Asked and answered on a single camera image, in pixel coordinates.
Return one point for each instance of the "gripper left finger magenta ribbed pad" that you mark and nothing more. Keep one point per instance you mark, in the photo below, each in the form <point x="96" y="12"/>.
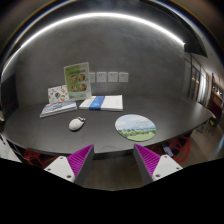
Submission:
<point x="74" y="167"/>

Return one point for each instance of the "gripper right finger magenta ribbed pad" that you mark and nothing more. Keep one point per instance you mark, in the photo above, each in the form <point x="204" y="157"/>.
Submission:
<point x="152" y="166"/>

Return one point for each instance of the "round landscape mouse pad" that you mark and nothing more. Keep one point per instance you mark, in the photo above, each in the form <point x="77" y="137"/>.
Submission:
<point x="135" y="127"/>

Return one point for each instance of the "white computer mouse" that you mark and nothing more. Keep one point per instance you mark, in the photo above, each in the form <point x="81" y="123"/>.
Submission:
<point x="76" y="123"/>

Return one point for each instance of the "grey patterned book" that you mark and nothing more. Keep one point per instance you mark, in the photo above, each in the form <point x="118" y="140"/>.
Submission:
<point x="56" y="108"/>

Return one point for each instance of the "white book with blue band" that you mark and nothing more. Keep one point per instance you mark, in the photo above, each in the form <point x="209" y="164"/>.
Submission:
<point x="108" y="103"/>

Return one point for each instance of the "small colourful card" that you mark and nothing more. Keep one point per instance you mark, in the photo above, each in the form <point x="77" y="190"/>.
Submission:
<point x="57" y="94"/>

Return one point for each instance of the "green standing leaflet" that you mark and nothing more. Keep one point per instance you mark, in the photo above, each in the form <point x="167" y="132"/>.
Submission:
<point x="77" y="80"/>

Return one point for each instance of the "white ceiling light strip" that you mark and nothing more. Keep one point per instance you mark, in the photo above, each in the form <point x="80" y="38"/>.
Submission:
<point x="88" y="16"/>

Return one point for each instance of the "red wire chair right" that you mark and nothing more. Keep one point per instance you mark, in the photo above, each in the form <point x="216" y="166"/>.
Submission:
<point x="177" y="148"/>

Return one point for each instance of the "red wire chair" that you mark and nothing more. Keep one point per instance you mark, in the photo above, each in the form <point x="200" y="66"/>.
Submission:
<point x="38" y="159"/>
<point x="177" y="148"/>

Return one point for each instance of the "red wire chair left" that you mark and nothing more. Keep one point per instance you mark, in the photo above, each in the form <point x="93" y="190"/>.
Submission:
<point x="38" y="159"/>

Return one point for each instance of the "white wall socket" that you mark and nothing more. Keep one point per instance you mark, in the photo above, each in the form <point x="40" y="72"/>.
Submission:
<point x="92" y="77"/>
<point x="123" y="76"/>
<point x="112" y="76"/>
<point x="101" y="76"/>

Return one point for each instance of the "glass door frame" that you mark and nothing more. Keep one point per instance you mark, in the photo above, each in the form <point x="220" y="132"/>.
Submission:
<point x="195" y="80"/>

